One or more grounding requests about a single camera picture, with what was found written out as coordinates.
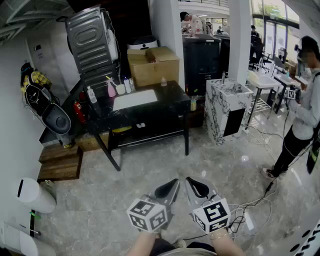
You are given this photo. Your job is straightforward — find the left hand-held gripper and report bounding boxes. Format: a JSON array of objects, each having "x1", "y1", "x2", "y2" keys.
[{"x1": 126, "y1": 178, "x2": 181, "y2": 234}]

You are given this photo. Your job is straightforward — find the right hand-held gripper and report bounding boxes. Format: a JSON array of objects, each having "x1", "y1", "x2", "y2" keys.
[{"x1": 184, "y1": 176, "x2": 232, "y2": 235}]

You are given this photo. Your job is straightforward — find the person's left forearm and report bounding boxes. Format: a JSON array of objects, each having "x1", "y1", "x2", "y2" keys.
[{"x1": 124, "y1": 230, "x2": 162, "y2": 256}]

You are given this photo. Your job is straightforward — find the person's right forearm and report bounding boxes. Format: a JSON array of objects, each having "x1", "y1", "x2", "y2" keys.
[{"x1": 209, "y1": 228, "x2": 247, "y2": 256}]

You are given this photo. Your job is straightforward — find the white sink basin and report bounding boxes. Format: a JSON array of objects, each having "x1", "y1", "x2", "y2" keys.
[{"x1": 112, "y1": 89, "x2": 159, "y2": 112}]

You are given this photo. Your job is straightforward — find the clear plastic water bottle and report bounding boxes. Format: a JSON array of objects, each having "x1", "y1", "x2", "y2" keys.
[{"x1": 86, "y1": 85, "x2": 98, "y2": 105}]

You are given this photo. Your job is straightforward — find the person's dark trousers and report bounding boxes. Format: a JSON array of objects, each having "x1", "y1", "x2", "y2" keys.
[{"x1": 149, "y1": 237, "x2": 217, "y2": 255}]

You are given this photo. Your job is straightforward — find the black vanity stand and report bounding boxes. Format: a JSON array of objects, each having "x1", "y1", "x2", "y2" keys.
[{"x1": 86, "y1": 109, "x2": 192, "y2": 172}]

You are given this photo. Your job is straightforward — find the person's beige shirt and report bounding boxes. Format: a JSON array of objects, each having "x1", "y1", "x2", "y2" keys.
[{"x1": 157, "y1": 246, "x2": 218, "y2": 256}]

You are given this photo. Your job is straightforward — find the yellow basin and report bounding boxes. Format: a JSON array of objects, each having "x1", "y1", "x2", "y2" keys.
[{"x1": 111, "y1": 125, "x2": 133, "y2": 134}]

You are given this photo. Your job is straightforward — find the wooden steps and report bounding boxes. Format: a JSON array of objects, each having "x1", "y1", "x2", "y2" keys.
[{"x1": 36, "y1": 142, "x2": 85, "y2": 183}]

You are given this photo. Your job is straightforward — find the white perforated panel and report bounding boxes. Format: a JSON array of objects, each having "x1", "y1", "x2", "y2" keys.
[{"x1": 281, "y1": 217, "x2": 320, "y2": 256}]

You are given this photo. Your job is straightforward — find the pink cup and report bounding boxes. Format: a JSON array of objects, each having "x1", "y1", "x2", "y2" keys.
[{"x1": 107, "y1": 80, "x2": 118, "y2": 98}]

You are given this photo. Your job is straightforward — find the red fire extinguisher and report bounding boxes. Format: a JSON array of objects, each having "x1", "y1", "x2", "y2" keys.
[{"x1": 72, "y1": 99, "x2": 87, "y2": 125}]

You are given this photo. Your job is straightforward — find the large cardboard box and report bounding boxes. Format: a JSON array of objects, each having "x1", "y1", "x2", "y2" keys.
[{"x1": 126, "y1": 45, "x2": 181, "y2": 88}]

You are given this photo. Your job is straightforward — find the yellow-tipped toothbrush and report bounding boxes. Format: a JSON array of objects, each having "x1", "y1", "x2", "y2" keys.
[{"x1": 105, "y1": 75, "x2": 118, "y2": 88}]

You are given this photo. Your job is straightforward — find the black cabinet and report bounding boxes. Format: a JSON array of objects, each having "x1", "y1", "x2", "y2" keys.
[{"x1": 181, "y1": 33, "x2": 222, "y2": 97}]

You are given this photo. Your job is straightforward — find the black ribbed appliance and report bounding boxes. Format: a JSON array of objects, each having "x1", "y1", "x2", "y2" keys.
[{"x1": 79, "y1": 62, "x2": 121, "y2": 99}]

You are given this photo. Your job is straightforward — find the dark grey floor appliance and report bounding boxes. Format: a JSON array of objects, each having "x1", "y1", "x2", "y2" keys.
[{"x1": 24, "y1": 83, "x2": 73, "y2": 137}]

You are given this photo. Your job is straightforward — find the white cylindrical appliance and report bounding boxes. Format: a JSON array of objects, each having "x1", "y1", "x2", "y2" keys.
[
  {"x1": 10, "y1": 177, "x2": 57, "y2": 215},
  {"x1": 0, "y1": 220, "x2": 57, "y2": 256}
]

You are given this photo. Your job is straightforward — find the white and black round appliance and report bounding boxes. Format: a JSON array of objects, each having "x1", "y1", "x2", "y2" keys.
[{"x1": 126, "y1": 35, "x2": 159, "y2": 51}]

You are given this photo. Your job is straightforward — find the grey metal washing machine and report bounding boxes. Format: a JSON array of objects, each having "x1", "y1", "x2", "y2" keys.
[{"x1": 64, "y1": 5, "x2": 120, "y2": 75}]

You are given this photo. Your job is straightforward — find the yellow plaid bag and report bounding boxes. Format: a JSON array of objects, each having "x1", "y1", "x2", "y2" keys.
[{"x1": 19, "y1": 62, "x2": 53, "y2": 94}]

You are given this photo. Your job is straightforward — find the gold bracelet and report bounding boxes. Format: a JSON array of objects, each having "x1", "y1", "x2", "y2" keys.
[{"x1": 209, "y1": 230, "x2": 230, "y2": 241}]

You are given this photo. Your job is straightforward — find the black power adapter cable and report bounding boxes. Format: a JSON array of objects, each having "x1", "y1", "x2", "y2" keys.
[{"x1": 228, "y1": 181, "x2": 278, "y2": 235}]

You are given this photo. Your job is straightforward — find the white marble pedestal sink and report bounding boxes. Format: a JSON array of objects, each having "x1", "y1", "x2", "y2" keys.
[{"x1": 203, "y1": 78, "x2": 255, "y2": 146}]

